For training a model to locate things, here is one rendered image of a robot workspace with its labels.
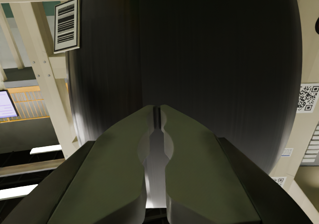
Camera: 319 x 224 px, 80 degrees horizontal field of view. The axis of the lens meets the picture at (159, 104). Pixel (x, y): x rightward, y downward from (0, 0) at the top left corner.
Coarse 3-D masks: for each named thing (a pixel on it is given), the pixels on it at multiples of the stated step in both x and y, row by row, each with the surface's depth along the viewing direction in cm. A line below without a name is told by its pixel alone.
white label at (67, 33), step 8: (72, 0) 22; (56, 8) 23; (64, 8) 23; (72, 8) 22; (56, 16) 23; (64, 16) 22; (72, 16) 22; (56, 24) 23; (64, 24) 22; (72, 24) 22; (56, 32) 23; (64, 32) 22; (72, 32) 22; (56, 40) 23; (64, 40) 22; (72, 40) 22; (56, 48) 23; (64, 48) 22; (72, 48) 22
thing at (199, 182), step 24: (168, 120) 10; (192, 120) 10; (168, 144) 10; (192, 144) 8; (216, 144) 8; (168, 168) 7; (192, 168) 7; (216, 168) 7; (168, 192) 6; (192, 192) 6; (216, 192) 6; (240, 192) 6; (168, 216) 7; (192, 216) 6; (216, 216) 6; (240, 216) 6
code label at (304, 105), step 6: (306, 84) 42; (312, 84) 42; (318, 84) 42; (300, 90) 42; (306, 90) 42; (312, 90) 42; (318, 90) 42; (300, 96) 43; (306, 96) 43; (312, 96) 43; (318, 96) 43; (300, 102) 44; (306, 102) 44; (312, 102) 44; (300, 108) 45; (306, 108) 45; (312, 108) 45
